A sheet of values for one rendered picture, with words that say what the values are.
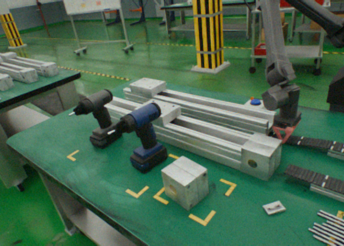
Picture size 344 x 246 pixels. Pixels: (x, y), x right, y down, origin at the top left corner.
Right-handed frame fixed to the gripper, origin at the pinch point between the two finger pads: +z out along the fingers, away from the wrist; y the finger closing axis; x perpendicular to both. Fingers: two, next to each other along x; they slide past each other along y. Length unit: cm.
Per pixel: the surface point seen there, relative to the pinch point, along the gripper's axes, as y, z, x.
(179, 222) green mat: 51, 2, -10
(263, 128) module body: 4.7, -4.3, -6.4
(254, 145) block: 20.8, -7.6, -2.5
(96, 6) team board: -284, -31, -516
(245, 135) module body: 15.7, -6.7, -8.1
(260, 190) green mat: 28.0, 2.1, 3.1
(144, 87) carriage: 5, -11, -68
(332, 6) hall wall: -748, 48, -136
